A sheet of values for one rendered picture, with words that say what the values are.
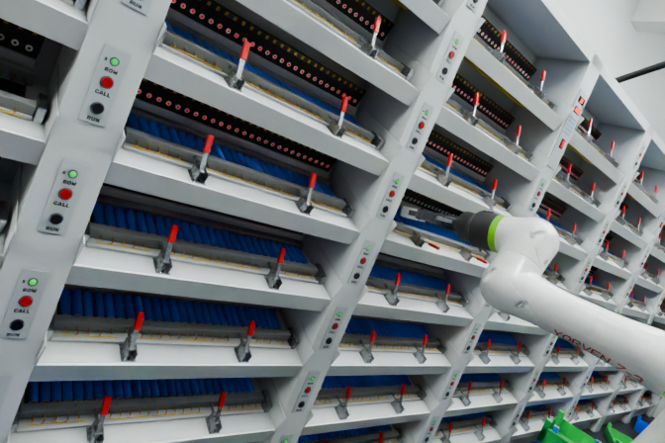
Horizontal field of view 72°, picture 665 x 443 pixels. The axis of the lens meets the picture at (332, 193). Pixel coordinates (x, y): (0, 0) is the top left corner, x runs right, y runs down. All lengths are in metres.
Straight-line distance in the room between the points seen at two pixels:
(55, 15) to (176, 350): 0.68
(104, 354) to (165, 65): 0.56
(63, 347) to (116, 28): 0.58
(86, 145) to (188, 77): 0.20
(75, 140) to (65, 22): 0.17
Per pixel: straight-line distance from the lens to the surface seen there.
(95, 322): 1.03
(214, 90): 0.86
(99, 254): 0.92
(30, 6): 0.80
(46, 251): 0.87
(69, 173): 0.83
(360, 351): 1.44
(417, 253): 1.35
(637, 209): 3.08
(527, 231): 1.08
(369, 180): 1.17
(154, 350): 1.06
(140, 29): 0.82
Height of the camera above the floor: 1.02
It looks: 4 degrees down
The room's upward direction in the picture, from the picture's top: 23 degrees clockwise
